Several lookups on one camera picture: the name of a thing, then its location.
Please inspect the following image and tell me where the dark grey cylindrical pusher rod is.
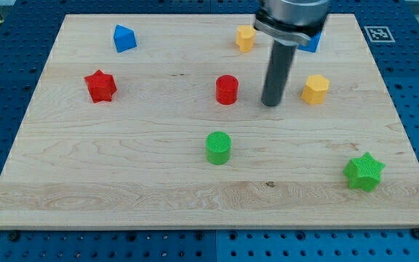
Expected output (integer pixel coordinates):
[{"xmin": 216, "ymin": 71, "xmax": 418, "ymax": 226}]
[{"xmin": 261, "ymin": 41, "xmax": 297, "ymax": 107}]

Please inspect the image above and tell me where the yellow hexagon block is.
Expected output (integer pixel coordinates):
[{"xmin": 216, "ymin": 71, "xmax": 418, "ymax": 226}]
[{"xmin": 301, "ymin": 74, "xmax": 330, "ymax": 105}]

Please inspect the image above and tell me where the light wooden board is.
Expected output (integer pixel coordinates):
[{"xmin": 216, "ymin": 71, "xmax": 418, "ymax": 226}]
[{"xmin": 0, "ymin": 15, "xmax": 419, "ymax": 231}]

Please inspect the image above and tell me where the blue cube block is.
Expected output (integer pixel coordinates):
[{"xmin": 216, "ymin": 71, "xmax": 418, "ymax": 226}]
[{"xmin": 298, "ymin": 31, "xmax": 322, "ymax": 52}]

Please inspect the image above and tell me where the yellow heart block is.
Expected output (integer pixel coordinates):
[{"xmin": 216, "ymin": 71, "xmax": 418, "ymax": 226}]
[{"xmin": 236, "ymin": 25, "xmax": 256, "ymax": 52}]

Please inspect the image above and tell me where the red cylinder block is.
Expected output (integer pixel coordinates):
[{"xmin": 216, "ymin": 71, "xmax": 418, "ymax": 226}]
[{"xmin": 215, "ymin": 75, "xmax": 239, "ymax": 105}]

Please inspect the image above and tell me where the black white fiducial marker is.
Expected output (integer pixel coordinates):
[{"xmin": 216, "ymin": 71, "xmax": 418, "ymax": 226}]
[{"xmin": 364, "ymin": 25, "xmax": 395, "ymax": 43}]

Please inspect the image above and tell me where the green cylinder block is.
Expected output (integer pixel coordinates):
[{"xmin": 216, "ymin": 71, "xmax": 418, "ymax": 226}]
[{"xmin": 205, "ymin": 131, "xmax": 232, "ymax": 165}]

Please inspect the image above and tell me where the green star block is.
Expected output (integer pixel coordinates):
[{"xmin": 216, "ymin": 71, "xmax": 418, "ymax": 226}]
[{"xmin": 343, "ymin": 152, "xmax": 386, "ymax": 192}]

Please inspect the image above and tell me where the blue pentagon block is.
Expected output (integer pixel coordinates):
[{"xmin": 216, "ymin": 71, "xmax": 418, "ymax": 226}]
[{"xmin": 113, "ymin": 25, "xmax": 137, "ymax": 52}]

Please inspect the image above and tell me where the red star block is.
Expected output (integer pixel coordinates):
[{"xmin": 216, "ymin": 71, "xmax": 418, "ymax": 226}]
[{"xmin": 84, "ymin": 70, "xmax": 117, "ymax": 103}]

